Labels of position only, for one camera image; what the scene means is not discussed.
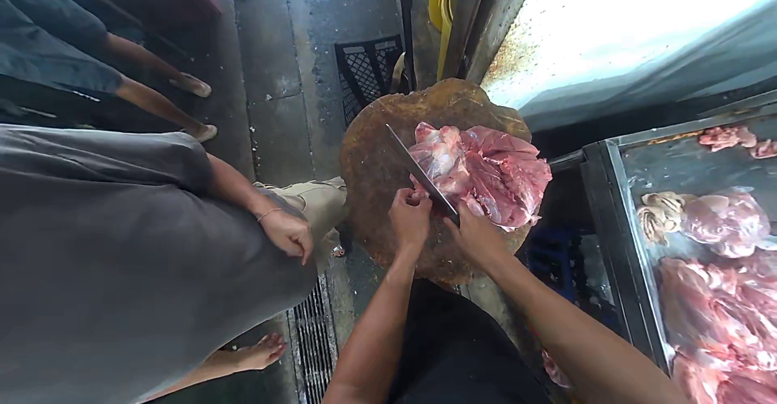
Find person's left forearm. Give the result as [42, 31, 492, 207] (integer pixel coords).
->
[322, 250, 421, 404]

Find white stained metal panel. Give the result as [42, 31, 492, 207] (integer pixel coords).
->
[481, 0, 777, 119]

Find black plastic crate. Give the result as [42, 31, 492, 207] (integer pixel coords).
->
[334, 34, 406, 128]

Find red and white meat piece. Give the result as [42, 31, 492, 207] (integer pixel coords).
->
[540, 348, 573, 389]

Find person's right hand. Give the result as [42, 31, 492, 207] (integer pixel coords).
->
[444, 200, 514, 276]

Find pile of raw meat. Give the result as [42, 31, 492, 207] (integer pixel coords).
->
[658, 249, 777, 404]

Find large pink raw meat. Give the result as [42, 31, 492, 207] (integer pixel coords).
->
[408, 121, 553, 232]

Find blue plastic crate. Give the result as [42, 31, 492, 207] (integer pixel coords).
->
[526, 228, 580, 305]

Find pale pink meat in plastic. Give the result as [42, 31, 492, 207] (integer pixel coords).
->
[681, 187, 773, 259]

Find knife with long metal blade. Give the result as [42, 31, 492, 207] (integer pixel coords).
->
[385, 123, 461, 228]

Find person's right forearm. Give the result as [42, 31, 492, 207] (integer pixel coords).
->
[487, 252, 693, 404]

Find yellow plastic container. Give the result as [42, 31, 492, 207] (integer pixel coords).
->
[429, 0, 460, 82]

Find round wooden chopping block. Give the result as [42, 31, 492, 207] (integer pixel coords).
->
[339, 77, 534, 286]

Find metal drain grate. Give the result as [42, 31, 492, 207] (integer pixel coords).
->
[287, 273, 339, 404]

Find large metal tray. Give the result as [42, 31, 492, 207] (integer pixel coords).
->
[581, 103, 777, 404]

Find person's left hand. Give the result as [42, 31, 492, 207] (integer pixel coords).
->
[388, 187, 433, 258]

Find metal frame post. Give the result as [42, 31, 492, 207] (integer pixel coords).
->
[438, 0, 545, 87]

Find beige folded tripe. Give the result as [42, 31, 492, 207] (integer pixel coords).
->
[637, 191, 687, 246]

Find small pink meat scraps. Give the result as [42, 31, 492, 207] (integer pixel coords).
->
[698, 126, 777, 160]

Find black pole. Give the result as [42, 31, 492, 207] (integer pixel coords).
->
[397, 0, 418, 93]

